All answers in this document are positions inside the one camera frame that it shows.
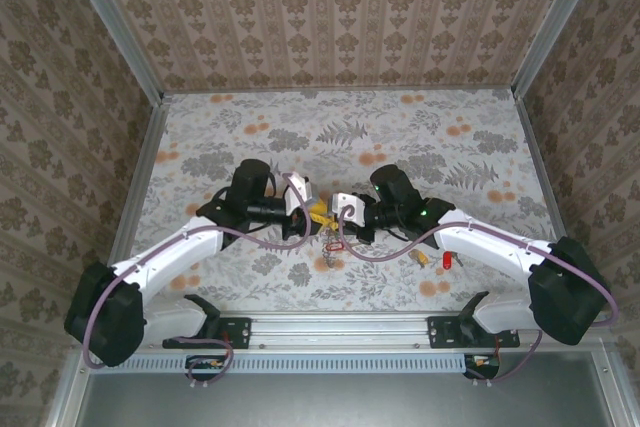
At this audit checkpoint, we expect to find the grey metal panel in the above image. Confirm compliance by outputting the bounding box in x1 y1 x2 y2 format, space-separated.
49 371 640 427

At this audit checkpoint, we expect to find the black connector box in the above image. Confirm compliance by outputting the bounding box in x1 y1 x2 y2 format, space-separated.
463 353 502 379
185 354 227 374

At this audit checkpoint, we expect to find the aluminium side frame rail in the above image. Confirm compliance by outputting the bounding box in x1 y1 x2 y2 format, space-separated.
514 95 592 312
107 94 172 268

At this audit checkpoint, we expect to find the white slotted cable duct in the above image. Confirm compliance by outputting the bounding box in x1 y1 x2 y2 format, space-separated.
124 351 469 374

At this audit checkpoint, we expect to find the floral patterned table cover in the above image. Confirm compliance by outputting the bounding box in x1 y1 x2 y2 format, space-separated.
117 89 581 313

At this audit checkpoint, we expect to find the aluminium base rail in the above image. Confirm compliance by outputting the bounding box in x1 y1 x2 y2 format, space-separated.
144 311 541 352

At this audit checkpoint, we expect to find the aluminium upright frame post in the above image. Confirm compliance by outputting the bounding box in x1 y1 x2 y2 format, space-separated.
58 0 167 104
510 0 610 101

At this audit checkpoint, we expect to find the aluminium rear frame rail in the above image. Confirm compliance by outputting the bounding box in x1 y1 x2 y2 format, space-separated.
164 88 516 97

